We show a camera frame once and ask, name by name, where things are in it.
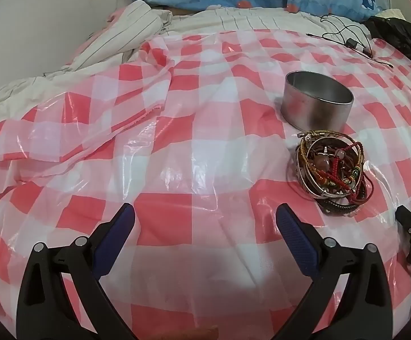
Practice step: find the red white checkered plastic cloth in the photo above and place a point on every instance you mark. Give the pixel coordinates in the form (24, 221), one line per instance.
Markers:
(191, 148)

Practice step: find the beige striped bed sheet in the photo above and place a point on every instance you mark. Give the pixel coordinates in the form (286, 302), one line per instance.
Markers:
(131, 21)

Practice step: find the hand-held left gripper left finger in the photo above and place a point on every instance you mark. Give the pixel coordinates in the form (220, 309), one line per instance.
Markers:
(115, 237)

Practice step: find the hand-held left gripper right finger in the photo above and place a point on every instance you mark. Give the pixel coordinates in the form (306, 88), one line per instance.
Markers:
(297, 241)

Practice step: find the round metal tin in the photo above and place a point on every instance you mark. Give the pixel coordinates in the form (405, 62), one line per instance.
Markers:
(308, 113)

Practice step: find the small black adapter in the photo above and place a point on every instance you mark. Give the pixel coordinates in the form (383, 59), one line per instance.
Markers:
(351, 43)

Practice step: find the dark cloth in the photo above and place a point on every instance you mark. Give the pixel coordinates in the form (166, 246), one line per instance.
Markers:
(400, 35)

